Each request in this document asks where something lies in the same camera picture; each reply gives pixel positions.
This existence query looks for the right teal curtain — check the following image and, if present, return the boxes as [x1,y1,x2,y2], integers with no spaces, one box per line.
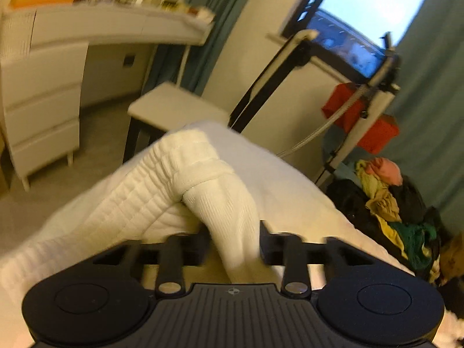
[376,0,464,237]

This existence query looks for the pile of mixed clothes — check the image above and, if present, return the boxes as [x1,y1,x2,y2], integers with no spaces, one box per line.
[326,157,463,318]

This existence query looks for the black leaning board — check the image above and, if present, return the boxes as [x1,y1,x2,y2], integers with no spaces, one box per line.
[228,29,318,133]

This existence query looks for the left teal curtain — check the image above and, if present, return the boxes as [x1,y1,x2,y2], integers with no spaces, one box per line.
[142,0,266,97]

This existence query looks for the teal curtain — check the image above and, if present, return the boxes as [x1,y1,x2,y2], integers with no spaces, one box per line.
[142,0,266,97]
[376,0,464,237]

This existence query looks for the pink white bed duvet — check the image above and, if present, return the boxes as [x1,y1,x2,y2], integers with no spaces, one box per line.
[0,119,464,348]

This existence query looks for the white sweatpants with black stripe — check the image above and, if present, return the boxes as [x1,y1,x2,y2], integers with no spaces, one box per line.
[1,123,285,303]

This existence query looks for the white dressing table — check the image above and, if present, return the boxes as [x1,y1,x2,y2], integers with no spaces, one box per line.
[1,3,204,190]

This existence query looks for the black framed window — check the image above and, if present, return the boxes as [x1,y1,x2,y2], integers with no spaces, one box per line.
[282,0,424,83]

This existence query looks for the white stool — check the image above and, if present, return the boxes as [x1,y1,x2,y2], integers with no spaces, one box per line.
[123,82,229,162]

